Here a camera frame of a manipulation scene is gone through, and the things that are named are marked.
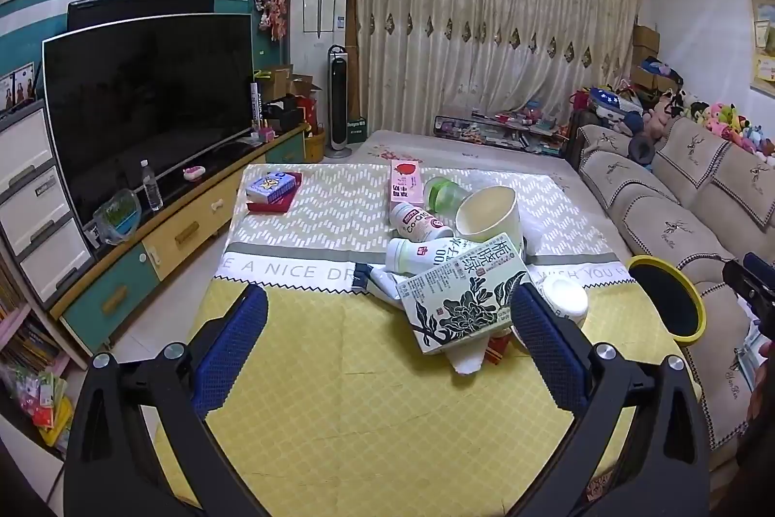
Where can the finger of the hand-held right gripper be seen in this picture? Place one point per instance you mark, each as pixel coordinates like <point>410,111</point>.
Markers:
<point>754,293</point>

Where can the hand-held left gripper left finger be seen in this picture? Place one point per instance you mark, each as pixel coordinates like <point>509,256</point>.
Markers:
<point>233,347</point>

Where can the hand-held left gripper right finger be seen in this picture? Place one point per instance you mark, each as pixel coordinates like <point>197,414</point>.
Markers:
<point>548,353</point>

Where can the red packet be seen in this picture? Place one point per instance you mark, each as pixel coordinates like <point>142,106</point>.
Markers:
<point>499,350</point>

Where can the white round cup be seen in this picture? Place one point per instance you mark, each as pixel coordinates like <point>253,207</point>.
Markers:
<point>563,299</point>

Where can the white tissue paper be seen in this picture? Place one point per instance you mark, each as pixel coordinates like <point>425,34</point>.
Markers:
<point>469,359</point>

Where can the yellow-rimmed black trash bin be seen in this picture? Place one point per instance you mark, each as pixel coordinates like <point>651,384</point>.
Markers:
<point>666,299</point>

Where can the green flower-print carton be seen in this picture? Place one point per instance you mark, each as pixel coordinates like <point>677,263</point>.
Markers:
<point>466,299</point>

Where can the cream paper bowl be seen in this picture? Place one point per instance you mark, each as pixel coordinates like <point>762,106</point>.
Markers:
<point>487,214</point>

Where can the white bottle with green cap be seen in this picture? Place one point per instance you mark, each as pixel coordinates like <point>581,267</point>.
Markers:
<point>418,255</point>

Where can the white bottle with red label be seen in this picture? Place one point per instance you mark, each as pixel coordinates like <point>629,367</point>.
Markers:
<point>418,223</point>

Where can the clear bottle with green label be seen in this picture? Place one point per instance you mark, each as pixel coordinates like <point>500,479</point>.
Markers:
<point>445,195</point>

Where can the pink drink carton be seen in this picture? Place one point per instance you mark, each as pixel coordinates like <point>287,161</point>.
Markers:
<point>405,181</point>

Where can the papers on sofa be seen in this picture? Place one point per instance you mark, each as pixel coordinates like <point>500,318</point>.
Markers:
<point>749,356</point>

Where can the green and yellow tv cabinet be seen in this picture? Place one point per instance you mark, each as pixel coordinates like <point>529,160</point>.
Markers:
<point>181,238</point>

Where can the beige sofa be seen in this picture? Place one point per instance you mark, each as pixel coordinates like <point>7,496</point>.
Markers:
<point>666,202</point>

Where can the person's dark clothing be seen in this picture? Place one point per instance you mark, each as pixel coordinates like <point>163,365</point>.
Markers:
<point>760,420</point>

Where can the flat red box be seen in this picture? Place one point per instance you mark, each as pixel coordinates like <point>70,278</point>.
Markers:
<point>266,207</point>

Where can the blue cartoon box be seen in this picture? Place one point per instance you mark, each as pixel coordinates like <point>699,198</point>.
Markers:
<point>272,185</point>

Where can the clear glass bowl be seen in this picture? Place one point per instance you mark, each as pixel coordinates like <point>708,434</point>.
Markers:
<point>118,217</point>

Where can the pile of plush toys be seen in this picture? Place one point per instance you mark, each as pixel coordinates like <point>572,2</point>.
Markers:
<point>720,120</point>

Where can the small pink object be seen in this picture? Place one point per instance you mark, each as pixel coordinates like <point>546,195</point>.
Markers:
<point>194,173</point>

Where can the clear water bottle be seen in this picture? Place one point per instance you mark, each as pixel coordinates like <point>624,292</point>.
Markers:
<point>151,187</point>

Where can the shelf of books and packets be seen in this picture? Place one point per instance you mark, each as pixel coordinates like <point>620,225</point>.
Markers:
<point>33,384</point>

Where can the low glass table with toys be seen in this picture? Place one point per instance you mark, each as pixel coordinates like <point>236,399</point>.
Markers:
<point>496,129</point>

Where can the pile of bags and toys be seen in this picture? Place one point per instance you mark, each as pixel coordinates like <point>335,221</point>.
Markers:
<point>605,108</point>

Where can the white plastic drawer unit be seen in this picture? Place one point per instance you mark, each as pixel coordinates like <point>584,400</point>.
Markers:
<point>36,202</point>

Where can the large black television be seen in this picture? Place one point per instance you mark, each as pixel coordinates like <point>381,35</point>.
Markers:
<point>145,117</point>

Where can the green box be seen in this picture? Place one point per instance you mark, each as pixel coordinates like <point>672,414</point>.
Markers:
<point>357,130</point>

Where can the stacked cardboard boxes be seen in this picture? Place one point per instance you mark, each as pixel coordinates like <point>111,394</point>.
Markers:
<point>645,53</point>

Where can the open cardboard boxes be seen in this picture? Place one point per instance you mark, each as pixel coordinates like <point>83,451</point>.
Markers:
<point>290,84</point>

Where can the grey tower fan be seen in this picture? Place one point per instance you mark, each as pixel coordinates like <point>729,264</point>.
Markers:
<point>339,99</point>

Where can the cream patterned curtain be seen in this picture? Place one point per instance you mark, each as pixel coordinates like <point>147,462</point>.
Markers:
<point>484,20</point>

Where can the hanging flower decoration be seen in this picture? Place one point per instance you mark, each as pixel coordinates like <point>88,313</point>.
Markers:
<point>271,5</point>

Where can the white standing air conditioner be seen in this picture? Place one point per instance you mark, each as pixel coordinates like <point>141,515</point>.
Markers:
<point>318,8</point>

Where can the black television behind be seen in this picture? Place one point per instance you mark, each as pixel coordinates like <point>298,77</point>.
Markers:
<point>139,5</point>

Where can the framed wall poster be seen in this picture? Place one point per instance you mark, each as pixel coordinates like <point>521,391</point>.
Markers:
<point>764,44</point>

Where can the small photo frame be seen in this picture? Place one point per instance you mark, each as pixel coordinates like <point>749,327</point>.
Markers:
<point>17,90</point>

